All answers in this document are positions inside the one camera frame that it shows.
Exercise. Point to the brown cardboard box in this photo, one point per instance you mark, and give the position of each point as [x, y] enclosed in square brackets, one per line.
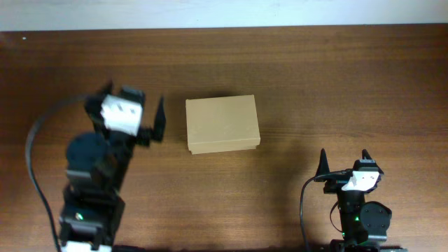
[222, 124]

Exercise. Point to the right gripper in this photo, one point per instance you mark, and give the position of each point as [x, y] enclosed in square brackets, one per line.
[336, 182]

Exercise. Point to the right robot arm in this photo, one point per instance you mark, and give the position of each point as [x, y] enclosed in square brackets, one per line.
[363, 224]

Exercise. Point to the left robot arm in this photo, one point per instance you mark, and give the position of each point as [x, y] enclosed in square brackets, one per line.
[97, 164]

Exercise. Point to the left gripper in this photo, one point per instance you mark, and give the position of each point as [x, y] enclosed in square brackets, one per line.
[144, 134]

